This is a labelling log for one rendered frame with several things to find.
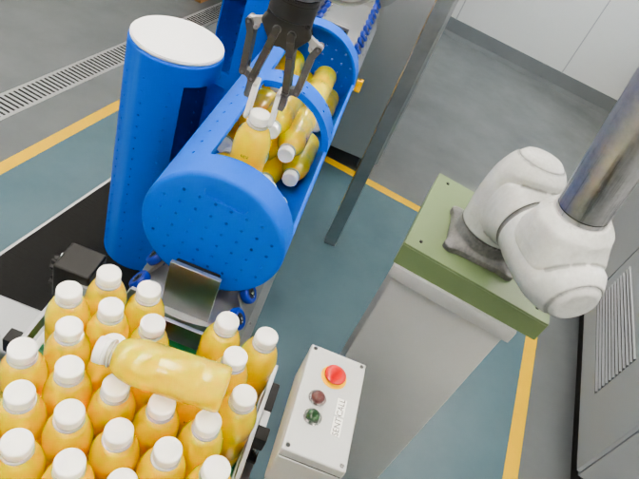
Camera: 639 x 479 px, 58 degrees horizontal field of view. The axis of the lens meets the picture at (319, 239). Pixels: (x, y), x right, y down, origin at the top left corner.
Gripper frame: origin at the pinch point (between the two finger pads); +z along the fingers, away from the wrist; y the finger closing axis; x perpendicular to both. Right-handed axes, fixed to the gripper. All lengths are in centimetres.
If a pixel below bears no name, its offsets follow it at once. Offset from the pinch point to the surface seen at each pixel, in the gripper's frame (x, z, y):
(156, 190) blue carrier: 11.0, 18.8, 12.4
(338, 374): 31.6, 22.4, -28.9
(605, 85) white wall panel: -478, 111, -236
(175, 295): 17.1, 36.6, 3.0
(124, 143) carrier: -56, 65, 47
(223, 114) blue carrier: -12.2, 13.0, 9.0
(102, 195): -86, 119, 66
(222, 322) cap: 28.9, 24.4, -8.2
